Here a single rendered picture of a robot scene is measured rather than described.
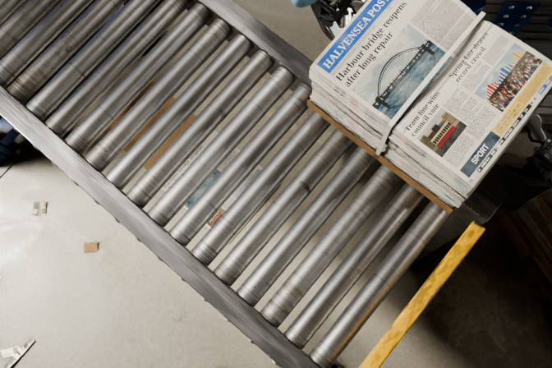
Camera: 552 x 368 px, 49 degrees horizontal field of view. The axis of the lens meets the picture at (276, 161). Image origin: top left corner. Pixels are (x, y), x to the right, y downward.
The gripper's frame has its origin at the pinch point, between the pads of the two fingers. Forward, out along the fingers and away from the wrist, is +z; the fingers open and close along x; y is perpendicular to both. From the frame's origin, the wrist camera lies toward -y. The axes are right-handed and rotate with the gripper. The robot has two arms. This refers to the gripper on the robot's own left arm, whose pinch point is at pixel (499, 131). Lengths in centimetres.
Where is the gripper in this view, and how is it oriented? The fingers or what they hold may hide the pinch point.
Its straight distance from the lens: 140.6
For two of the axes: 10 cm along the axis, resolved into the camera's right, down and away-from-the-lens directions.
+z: -7.7, -6.1, 2.1
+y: -0.4, -2.7, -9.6
